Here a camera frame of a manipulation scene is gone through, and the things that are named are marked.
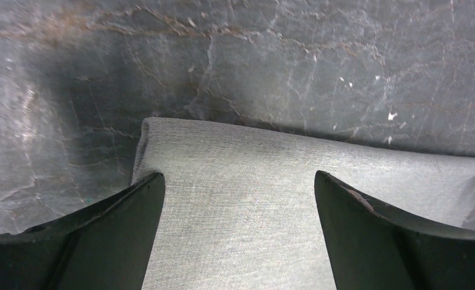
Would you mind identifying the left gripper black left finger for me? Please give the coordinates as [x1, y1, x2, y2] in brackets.
[0, 173, 165, 289]

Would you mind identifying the grey cloth napkin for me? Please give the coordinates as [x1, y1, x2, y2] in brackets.
[133, 117, 475, 289]

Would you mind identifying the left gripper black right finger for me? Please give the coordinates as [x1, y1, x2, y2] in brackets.
[314, 171, 475, 289]

